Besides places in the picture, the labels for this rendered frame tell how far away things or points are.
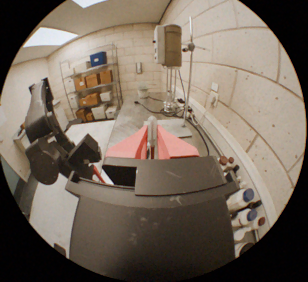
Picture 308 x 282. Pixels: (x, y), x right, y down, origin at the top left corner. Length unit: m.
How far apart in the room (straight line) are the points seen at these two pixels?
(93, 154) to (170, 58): 0.46
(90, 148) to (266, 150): 0.57
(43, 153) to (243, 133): 0.64
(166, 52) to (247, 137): 0.53
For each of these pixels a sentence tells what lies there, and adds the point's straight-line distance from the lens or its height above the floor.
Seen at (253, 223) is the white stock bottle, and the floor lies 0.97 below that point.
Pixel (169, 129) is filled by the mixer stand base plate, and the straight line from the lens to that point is 0.64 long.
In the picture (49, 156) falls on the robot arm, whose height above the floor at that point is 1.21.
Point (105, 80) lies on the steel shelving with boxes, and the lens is 2.32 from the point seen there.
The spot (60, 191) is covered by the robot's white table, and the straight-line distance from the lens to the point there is 0.61.
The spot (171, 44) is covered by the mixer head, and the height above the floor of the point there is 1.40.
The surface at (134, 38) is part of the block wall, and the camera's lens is 2.64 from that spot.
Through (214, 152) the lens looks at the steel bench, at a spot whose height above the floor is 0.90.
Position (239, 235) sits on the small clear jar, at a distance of 0.47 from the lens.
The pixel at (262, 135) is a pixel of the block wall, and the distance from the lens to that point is 0.49.
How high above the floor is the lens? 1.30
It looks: 37 degrees down
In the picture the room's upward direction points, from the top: 1 degrees counter-clockwise
